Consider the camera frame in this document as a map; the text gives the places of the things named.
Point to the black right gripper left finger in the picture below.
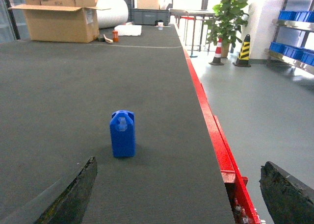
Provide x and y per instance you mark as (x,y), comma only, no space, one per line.
(64,202)

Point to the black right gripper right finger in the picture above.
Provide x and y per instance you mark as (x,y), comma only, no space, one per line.
(288,200)

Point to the blue plastic block part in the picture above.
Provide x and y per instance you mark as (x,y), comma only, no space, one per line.
(122,132)

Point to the steel shelf rack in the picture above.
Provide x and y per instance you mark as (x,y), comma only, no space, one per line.
(293,26)

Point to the yellow black traffic cone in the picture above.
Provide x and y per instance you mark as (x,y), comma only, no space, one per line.
(243,56)

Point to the red white traffic cone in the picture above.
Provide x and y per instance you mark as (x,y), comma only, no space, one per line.
(217,56)

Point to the orange can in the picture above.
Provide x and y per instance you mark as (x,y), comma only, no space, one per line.
(115,36)

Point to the large open cardboard box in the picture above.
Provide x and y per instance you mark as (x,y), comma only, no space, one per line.
(62,20)

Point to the white foam block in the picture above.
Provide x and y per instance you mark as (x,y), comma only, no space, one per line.
(128,30)

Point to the potted green plant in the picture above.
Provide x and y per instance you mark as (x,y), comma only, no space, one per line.
(227,25)

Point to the white foam roll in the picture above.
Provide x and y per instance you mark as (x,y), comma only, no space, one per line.
(115,13)

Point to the grey plastic crate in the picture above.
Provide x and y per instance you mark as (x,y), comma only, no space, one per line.
(149,16)

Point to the paper cup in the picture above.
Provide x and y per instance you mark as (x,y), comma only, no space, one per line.
(160,25)

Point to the red table frame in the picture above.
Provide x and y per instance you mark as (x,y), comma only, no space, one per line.
(235,183)

